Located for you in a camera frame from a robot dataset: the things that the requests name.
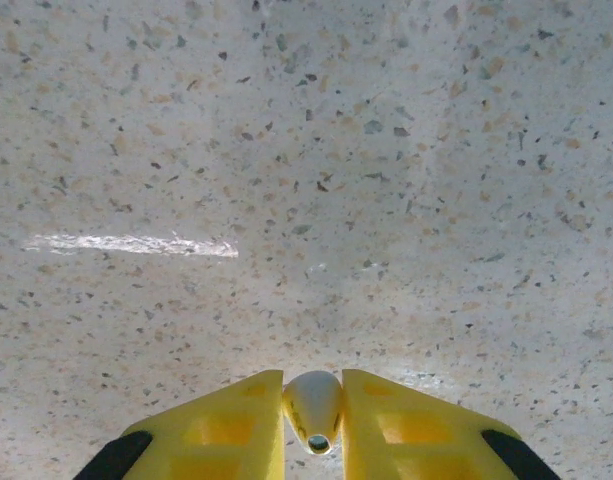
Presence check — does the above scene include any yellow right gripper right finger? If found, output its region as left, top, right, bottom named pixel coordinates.
left=340, top=368, right=563, bottom=480

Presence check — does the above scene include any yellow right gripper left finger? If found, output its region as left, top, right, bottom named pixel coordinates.
left=73, top=368, right=286, bottom=480

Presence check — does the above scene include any white wireless earbud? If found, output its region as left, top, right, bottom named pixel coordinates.
left=281, top=369, right=345, bottom=457

